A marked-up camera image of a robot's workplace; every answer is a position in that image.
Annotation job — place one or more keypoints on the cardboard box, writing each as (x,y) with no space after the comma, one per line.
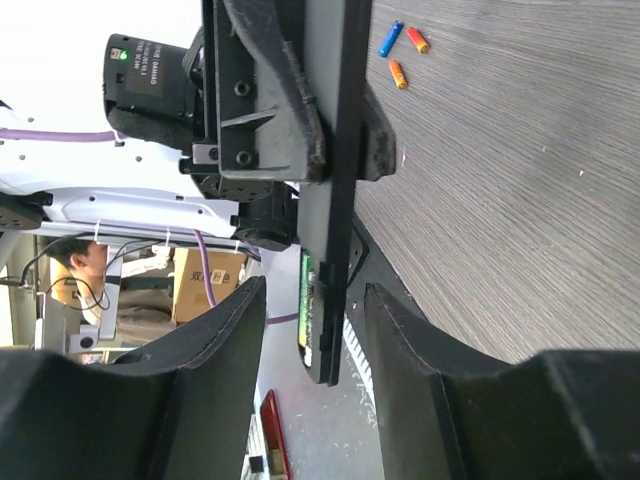
(189,295)

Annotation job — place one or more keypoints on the black remote control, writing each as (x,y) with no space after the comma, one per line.
(335,57)

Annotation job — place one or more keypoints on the blue battery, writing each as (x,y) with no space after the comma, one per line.
(390,39)

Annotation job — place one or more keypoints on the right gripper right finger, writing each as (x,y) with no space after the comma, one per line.
(448,411)

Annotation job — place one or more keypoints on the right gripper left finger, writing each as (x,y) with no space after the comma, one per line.
(176,408)

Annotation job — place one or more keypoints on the red battery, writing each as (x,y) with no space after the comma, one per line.
(418,40)

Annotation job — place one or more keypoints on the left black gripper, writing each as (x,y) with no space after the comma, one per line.
(261,124)

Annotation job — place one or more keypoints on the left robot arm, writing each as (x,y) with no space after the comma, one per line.
(98,121)

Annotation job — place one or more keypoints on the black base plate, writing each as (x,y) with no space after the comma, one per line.
(370,265)

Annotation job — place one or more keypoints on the red object on floor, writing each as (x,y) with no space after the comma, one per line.
(276,453)

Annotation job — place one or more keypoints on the orange battery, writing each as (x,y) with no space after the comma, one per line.
(398,74)

